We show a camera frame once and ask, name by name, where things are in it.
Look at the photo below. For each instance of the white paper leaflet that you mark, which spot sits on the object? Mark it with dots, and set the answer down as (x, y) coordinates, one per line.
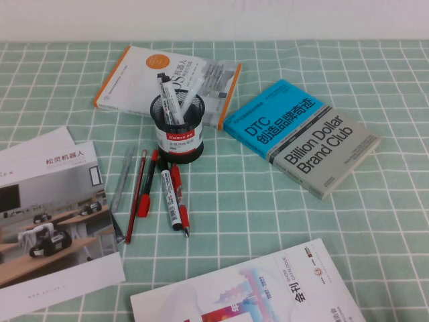
(50, 141)

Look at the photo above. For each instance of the black mesh pen holder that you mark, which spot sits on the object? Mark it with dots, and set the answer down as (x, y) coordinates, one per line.
(181, 142)

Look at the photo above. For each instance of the red retractable pen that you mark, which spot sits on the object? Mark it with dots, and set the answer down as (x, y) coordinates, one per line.
(177, 191)

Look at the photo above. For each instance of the white show catalogue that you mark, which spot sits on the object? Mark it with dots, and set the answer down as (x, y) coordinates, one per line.
(268, 285)

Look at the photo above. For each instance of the white marker with black cap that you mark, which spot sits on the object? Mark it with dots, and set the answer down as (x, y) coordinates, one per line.
(166, 94)
(169, 198)

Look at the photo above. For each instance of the translucent white pen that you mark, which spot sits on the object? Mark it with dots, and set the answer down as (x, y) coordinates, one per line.
(191, 95)

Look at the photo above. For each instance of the blue grey brand book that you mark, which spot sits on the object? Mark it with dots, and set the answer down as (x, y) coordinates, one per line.
(301, 141)

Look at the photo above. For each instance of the black marker with red cap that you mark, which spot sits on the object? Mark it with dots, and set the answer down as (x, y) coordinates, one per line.
(144, 204)

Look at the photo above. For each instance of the green checked tablecloth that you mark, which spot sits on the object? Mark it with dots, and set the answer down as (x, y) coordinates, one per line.
(268, 218)

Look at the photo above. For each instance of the red pencil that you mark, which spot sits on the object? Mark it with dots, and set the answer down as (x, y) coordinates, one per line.
(135, 198)

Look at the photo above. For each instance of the white orange robotics book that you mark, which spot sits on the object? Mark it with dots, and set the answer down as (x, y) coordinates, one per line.
(134, 77)

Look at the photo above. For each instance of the robot photo brochure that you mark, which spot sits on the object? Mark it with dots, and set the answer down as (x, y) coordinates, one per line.
(50, 218)

